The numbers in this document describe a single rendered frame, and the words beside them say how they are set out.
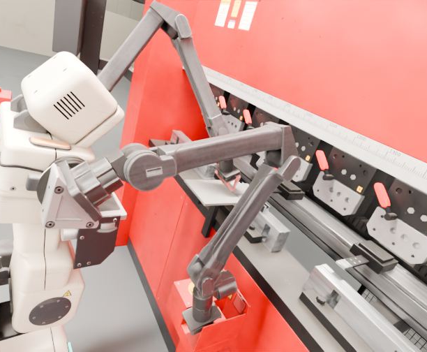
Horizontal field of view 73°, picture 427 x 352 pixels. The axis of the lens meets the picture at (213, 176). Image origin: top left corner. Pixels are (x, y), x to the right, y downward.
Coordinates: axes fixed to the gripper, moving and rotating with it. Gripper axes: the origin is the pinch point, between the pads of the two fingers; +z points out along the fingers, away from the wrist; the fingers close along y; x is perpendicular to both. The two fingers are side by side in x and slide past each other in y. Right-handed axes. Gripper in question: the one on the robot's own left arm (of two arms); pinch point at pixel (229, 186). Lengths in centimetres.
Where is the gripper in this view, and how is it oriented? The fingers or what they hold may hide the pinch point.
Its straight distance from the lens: 119.2
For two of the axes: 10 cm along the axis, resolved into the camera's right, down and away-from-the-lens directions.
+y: -4.7, -4.8, 7.4
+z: 1.3, 7.9, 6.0
